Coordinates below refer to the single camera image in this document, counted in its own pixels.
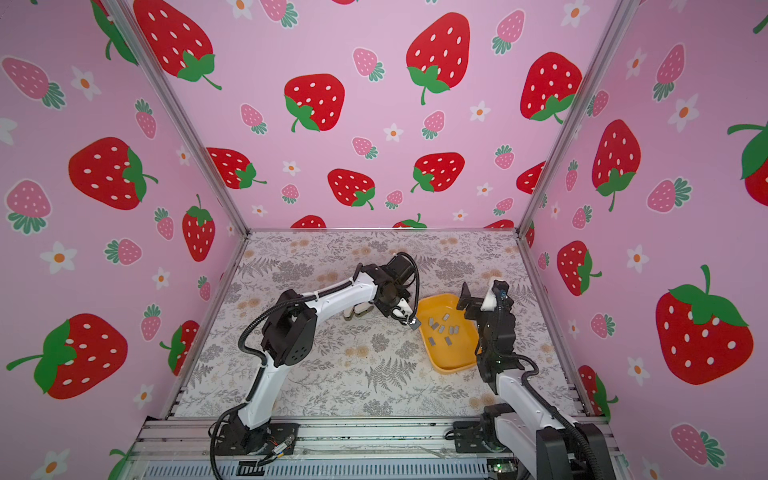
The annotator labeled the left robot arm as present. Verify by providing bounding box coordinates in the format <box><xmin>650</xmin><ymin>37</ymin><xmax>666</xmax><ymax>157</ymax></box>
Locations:
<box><xmin>210</xmin><ymin>252</ymin><xmax>420</xmax><ymax>453</ymax></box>

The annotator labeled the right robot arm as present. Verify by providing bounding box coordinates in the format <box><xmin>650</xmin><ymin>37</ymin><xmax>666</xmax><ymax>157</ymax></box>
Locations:
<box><xmin>445</xmin><ymin>280</ymin><xmax>616</xmax><ymax>479</ymax></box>

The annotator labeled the yellow plastic tray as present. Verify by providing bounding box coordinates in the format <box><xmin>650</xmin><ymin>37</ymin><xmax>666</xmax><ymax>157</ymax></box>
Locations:
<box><xmin>417</xmin><ymin>293</ymin><xmax>478</xmax><ymax>375</ymax></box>

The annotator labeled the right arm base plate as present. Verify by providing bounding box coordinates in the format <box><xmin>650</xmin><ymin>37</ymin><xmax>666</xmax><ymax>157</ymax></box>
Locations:
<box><xmin>446</xmin><ymin>415</ymin><xmax>535</xmax><ymax>455</ymax></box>

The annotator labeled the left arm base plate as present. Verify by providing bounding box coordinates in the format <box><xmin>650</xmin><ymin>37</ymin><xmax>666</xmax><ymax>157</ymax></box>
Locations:
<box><xmin>214</xmin><ymin>422</ymin><xmax>300</xmax><ymax>456</ymax></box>

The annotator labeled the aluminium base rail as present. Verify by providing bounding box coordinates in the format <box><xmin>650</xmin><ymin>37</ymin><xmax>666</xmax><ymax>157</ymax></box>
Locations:
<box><xmin>117</xmin><ymin>417</ymin><xmax>520</xmax><ymax>479</ymax></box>

